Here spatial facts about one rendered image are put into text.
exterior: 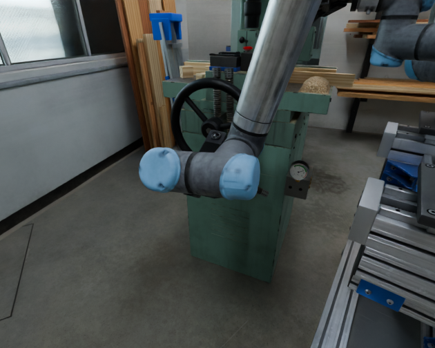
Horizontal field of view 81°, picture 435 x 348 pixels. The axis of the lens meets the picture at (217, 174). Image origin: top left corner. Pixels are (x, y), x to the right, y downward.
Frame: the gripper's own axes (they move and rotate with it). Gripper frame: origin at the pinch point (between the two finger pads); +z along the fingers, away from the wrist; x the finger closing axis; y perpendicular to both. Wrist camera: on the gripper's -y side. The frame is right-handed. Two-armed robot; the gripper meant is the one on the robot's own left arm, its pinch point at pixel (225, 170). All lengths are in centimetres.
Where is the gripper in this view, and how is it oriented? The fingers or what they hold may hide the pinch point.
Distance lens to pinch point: 74.3
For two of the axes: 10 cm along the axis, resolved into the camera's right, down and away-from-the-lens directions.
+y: -2.0, 9.8, 0.2
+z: 3.4, 0.5, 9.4
